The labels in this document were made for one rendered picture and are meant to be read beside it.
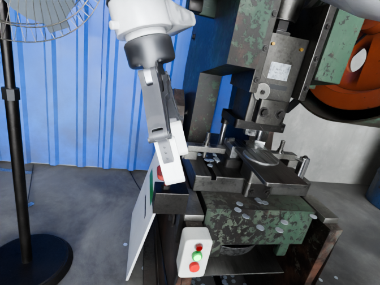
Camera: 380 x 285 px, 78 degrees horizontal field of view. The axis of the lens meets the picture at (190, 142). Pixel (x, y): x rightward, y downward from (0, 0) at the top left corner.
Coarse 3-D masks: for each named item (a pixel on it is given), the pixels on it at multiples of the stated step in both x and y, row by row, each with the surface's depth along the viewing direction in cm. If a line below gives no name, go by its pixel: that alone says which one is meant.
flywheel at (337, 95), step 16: (368, 32) 84; (368, 48) 85; (368, 64) 84; (352, 80) 90; (368, 80) 84; (320, 96) 100; (336, 96) 92; (352, 96) 85; (368, 96) 79; (368, 112) 85
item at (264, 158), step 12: (240, 156) 80; (252, 156) 79; (264, 156) 81; (252, 168) 71; (264, 168) 72; (276, 168) 74; (288, 168) 76; (252, 180) 77; (264, 180) 64; (276, 180) 66; (288, 180) 67; (300, 180) 68; (252, 192) 78; (264, 192) 80
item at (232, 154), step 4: (224, 140) 94; (236, 140) 94; (240, 140) 94; (244, 140) 95; (248, 140) 96; (224, 144) 94; (228, 144) 90; (232, 144) 88; (236, 144) 89; (240, 144) 90; (244, 144) 91; (248, 144) 93; (252, 144) 92; (256, 144) 93; (260, 144) 94; (228, 148) 90; (232, 148) 86; (252, 148) 88; (256, 148) 89; (260, 148) 89; (264, 148) 90; (228, 152) 89; (232, 152) 87; (232, 156) 88; (236, 156) 88
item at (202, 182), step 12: (192, 168) 81; (204, 168) 82; (216, 168) 84; (228, 168) 86; (192, 180) 79; (204, 180) 77; (216, 180) 78; (228, 180) 79; (240, 180) 80; (240, 192) 82; (276, 192) 85; (288, 192) 86; (300, 192) 87
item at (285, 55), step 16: (288, 32) 75; (272, 48) 71; (288, 48) 72; (304, 48) 73; (272, 64) 73; (288, 64) 74; (272, 80) 75; (288, 80) 76; (240, 96) 83; (256, 96) 75; (272, 96) 77; (288, 96) 78; (240, 112) 82; (256, 112) 76; (272, 112) 76
